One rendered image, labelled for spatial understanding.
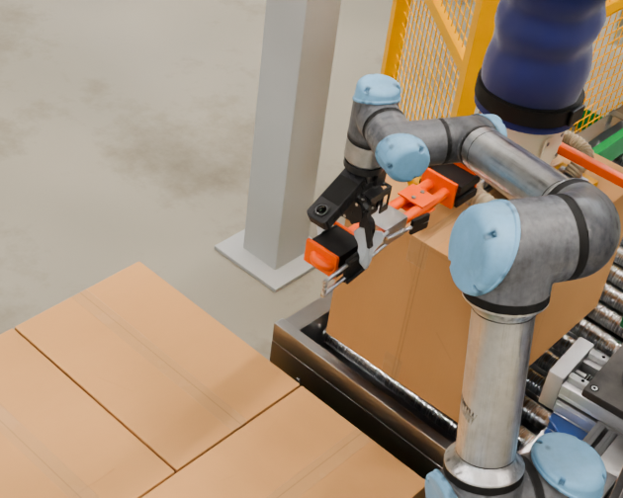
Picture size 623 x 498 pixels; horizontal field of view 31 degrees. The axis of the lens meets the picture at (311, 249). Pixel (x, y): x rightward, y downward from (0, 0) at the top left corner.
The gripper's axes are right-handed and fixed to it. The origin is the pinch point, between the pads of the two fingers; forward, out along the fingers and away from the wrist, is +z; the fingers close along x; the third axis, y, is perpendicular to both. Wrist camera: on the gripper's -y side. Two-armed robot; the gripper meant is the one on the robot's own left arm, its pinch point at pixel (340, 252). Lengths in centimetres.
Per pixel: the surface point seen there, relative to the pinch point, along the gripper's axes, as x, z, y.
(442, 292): -7.6, 22.5, 29.5
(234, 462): 14, 67, -5
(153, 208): 143, 124, 94
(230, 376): 33, 68, 13
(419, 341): -5.4, 38.2, 29.5
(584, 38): -10, -29, 57
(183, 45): 221, 125, 184
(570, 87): -10, -18, 57
